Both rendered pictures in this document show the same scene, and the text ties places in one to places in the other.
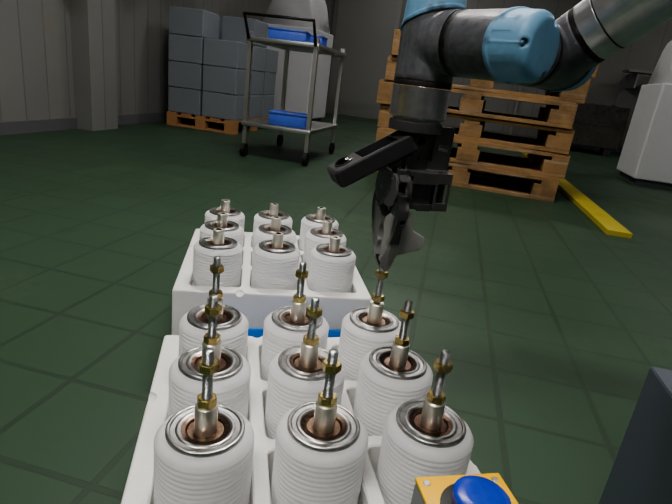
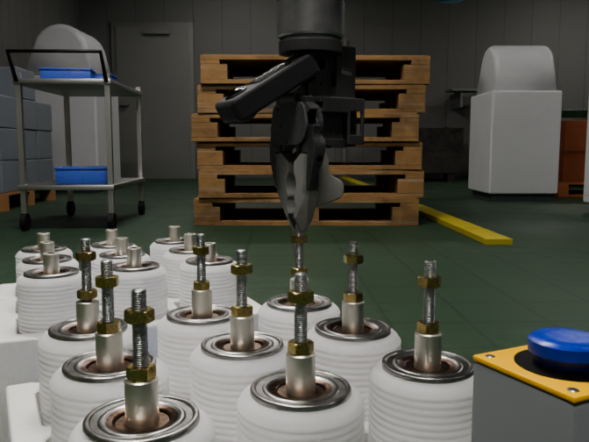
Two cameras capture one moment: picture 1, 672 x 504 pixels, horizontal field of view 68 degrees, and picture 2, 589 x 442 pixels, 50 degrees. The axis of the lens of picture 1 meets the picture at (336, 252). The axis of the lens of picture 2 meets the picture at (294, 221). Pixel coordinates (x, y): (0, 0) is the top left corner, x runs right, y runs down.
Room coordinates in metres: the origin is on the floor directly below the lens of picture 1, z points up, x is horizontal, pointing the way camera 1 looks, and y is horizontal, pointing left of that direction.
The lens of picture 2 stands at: (-0.01, 0.10, 0.43)
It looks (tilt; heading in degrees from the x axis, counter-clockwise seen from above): 7 degrees down; 347
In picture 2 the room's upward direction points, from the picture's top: straight up
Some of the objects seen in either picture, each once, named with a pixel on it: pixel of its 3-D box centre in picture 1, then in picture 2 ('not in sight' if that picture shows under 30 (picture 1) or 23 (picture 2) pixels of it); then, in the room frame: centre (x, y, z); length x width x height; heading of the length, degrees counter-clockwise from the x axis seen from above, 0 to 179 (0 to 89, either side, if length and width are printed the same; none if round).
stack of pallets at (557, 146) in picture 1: (474, 114); (308, 142); (3.80, -0.88, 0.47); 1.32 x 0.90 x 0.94; 77
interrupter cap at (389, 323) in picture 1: (374, 320); (299, 303); (0.68, -0.07, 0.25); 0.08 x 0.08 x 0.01
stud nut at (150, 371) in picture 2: (206, 400); (140, 371); (0.40, 0.10, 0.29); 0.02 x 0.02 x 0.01; 55
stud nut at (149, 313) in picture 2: (208, 366); (138, 315); (0.40, 0.10, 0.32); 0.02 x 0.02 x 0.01; 55
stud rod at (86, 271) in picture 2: (216, 282); (86, 276); (0.63, 0.16, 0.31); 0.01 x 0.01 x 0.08
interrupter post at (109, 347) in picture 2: (211, 353); (109, 350); (0.51, 0.13, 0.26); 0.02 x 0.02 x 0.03
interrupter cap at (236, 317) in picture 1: (214, 317); (88, 329); (0.63, 0.16, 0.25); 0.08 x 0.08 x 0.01
